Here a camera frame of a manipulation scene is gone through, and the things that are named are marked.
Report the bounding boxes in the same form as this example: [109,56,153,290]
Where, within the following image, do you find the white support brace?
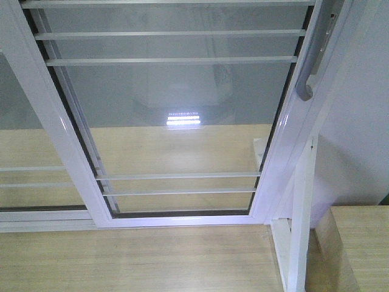
[270,135,318,291]

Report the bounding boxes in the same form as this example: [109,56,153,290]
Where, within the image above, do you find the white framed sliding glass door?
[0,0,353,229]

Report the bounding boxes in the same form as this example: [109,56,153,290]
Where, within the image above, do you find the white fixed glass door panel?
[1,56,96,232]

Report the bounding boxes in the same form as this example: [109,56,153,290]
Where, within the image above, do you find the grey metal door handle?
[295,1,334,101]

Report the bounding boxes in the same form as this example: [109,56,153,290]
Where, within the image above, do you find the grey door lock plate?
[311,13,338,75]

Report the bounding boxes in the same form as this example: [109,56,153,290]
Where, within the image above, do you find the light wooden box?
[306,206,388,291]

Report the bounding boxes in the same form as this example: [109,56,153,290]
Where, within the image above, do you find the light wooden base platform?
[0,124,288,292]

